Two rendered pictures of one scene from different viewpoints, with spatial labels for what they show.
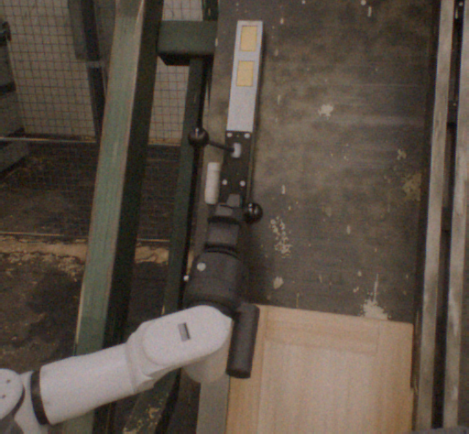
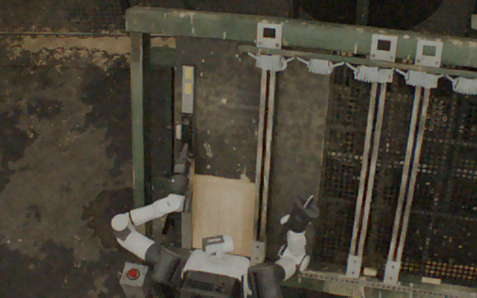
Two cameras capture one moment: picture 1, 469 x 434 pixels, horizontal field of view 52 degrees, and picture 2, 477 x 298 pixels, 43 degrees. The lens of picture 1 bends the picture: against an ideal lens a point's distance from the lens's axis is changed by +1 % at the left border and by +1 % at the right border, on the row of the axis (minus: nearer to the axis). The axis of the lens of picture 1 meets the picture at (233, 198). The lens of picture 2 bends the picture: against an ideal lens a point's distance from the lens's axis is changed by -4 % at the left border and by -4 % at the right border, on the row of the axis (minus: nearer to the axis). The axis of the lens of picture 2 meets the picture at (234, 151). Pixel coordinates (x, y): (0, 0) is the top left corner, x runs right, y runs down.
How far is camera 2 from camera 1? 2.21 m
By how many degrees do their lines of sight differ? 29
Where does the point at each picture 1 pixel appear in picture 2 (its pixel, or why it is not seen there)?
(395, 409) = (250, 210)
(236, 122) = (186, 108)
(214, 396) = not seen: hidden behind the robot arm
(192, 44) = (165, 62)
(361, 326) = (238, 184)
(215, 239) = (177, 171)
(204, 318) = (173, 199)
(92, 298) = (137, 173)
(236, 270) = (184, 181)
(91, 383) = (144, 216)
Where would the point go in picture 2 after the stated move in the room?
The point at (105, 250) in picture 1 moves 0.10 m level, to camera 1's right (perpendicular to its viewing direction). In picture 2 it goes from (139, 156) to (159, 156)
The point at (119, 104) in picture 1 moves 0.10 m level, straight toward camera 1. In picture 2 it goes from (137, 99) to (139, 115)
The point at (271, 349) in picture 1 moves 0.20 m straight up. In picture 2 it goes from (206, 190) to (201, 167)
